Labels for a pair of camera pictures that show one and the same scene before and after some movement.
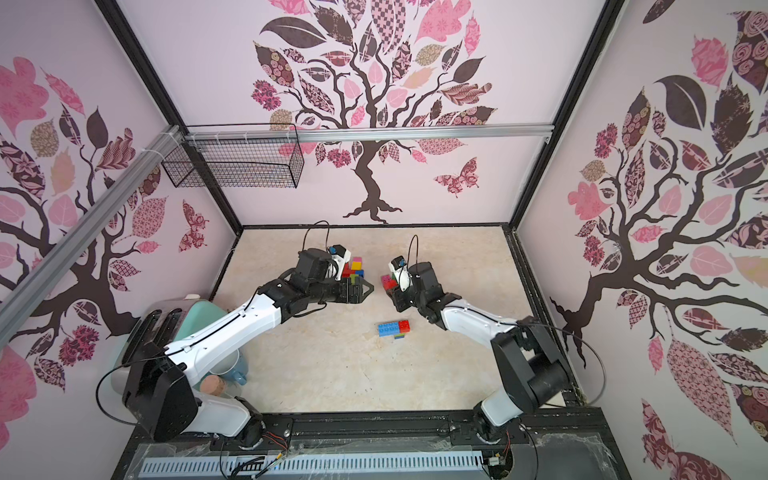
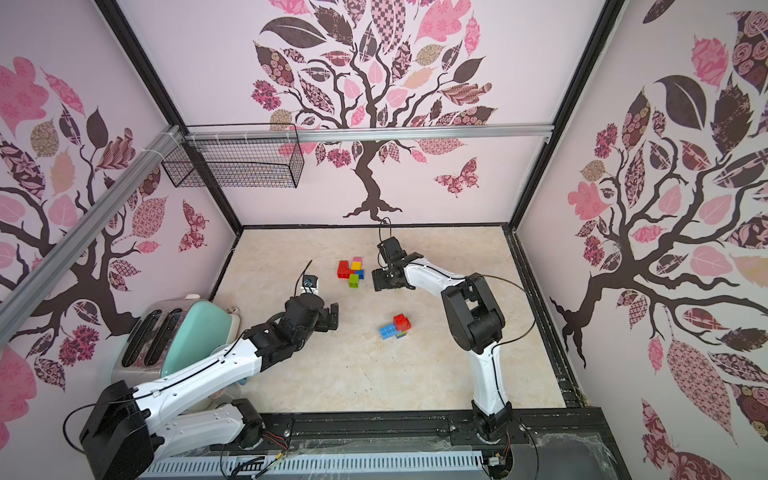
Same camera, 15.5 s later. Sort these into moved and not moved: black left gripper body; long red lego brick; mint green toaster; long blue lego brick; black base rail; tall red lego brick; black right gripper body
Moved: black left gripper body; black right gripper body; tall red lego brick
Not moved: long red lego brick; mint green toaster; long blue lego brick; black base rail
